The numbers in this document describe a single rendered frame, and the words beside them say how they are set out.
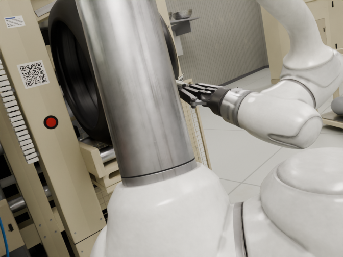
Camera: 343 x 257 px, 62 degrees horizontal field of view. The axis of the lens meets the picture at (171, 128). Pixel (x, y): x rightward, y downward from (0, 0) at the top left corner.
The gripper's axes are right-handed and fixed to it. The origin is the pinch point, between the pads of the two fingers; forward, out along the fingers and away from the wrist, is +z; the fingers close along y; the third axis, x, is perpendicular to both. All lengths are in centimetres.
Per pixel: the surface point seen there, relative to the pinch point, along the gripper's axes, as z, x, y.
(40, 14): 77, -20, 14
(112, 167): 13.8, 26.4, 20.3
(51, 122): 27.9, 9.8, 32.1
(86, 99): 60, 18, 8
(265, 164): 64, 129, -142
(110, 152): 17.2, 22.6, 18.6
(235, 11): 494, 60, -589
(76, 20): 25.8, -19.9, 17.5
